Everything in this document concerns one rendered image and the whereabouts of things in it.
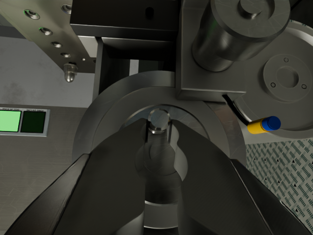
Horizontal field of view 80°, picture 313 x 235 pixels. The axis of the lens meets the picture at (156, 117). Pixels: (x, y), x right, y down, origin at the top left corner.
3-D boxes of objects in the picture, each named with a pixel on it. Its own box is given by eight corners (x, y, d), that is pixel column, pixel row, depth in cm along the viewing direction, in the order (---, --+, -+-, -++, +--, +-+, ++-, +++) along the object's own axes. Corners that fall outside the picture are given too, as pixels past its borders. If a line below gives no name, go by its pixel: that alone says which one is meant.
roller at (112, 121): (227, 88, 17) (233, 230, 15) (178, 127, 42) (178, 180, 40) (96, 82, 16) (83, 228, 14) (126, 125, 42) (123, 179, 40)
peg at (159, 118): (154, 103, 12) (174, 114, 12) (153, 113, 14) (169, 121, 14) (144, 123, 11) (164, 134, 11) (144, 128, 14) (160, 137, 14)
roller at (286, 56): (340, 24, 19) (359, 142, 17) (230, 96, 44) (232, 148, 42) (224, 16, 19) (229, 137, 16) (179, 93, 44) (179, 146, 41)
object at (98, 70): (113, -67, 20) (98, 99, 17) (131, 49, 43) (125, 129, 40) (108, -68, 20) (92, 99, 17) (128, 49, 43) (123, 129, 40)
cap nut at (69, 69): (75, 63, 49) (73, 79, 48) (80, 69, 53) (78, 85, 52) (61, 63, 49) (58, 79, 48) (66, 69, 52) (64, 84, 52)
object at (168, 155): (123, 219, 13) (103, 114, 14) (126, 210, 15) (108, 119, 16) (226, 191, 14) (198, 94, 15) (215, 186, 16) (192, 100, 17)
